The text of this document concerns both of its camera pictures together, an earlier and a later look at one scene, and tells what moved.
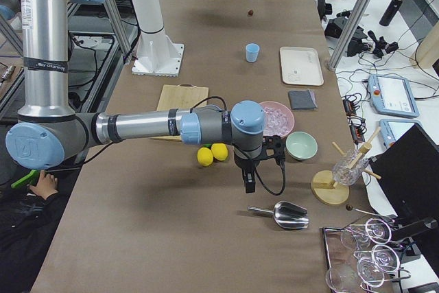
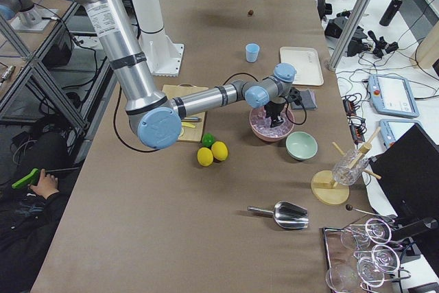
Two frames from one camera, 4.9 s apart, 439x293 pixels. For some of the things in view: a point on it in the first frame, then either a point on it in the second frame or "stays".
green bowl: x=301 y=145 stays
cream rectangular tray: x=301 y=66 stays
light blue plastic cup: x=252 y=50 stays
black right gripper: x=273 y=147 → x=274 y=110
